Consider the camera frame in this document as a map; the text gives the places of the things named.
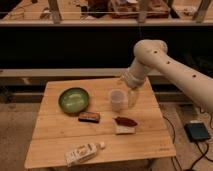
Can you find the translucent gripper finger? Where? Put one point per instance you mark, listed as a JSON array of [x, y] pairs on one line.
[[133, 95]]

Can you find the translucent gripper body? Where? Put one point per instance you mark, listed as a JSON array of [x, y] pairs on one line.
[[132, 81]]

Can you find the white labelled plastic bottle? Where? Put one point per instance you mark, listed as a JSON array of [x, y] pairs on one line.
[[83, 153]]

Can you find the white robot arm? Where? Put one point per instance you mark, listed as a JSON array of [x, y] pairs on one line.
[[152, 54]]

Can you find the green ceramic bowl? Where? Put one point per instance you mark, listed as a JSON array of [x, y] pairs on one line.
[[73, 100]]

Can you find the clear plastic cup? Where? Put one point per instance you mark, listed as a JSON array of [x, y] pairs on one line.
[[117, 98]]

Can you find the dark red chili pepper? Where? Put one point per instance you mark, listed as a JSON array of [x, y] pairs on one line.
[[123, 121]]

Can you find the small white card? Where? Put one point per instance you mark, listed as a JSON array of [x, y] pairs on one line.
[[121, 129]]

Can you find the dark brown rectangular box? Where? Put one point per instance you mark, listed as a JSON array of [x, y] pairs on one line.
[[89, 117]]

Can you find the black power adapter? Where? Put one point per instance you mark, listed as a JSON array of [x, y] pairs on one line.
[[197, 132]]

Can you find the wooden shelf with clutter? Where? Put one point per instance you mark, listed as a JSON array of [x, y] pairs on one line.
[[106, 12]]

